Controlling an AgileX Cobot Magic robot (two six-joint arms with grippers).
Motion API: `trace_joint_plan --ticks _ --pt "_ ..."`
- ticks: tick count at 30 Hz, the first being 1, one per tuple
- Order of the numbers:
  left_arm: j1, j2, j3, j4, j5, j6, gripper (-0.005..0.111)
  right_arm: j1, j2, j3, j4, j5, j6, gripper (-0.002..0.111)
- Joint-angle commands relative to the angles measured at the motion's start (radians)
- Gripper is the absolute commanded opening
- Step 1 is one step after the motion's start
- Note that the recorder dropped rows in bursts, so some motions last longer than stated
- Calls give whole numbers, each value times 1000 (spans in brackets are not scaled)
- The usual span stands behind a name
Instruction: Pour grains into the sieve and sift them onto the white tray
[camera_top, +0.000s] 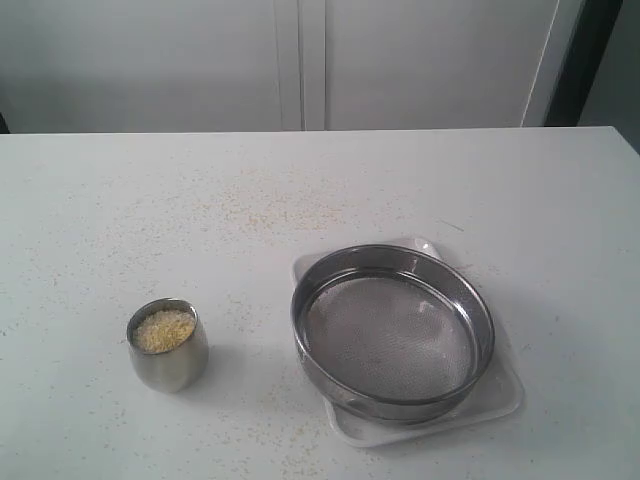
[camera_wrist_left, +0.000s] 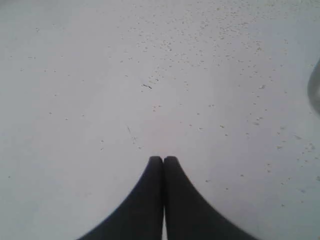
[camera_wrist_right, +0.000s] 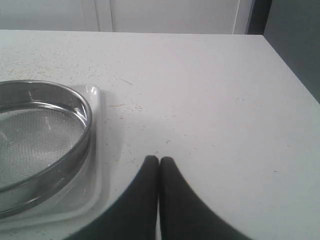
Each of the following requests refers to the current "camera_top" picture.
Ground stainless steel cup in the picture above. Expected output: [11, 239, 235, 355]
[126, 298, 209, 393]

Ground round steel mesh sieve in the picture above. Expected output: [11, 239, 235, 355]
[290, 243, 497, 426]

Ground grain mixture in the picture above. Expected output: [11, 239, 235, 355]
[133, 310, 196, 354]

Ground white cabinet behind table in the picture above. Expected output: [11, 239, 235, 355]
[1, 1, 582, 133]

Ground white square plastic tray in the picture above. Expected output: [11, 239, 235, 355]
[292, 236, 526, 449]

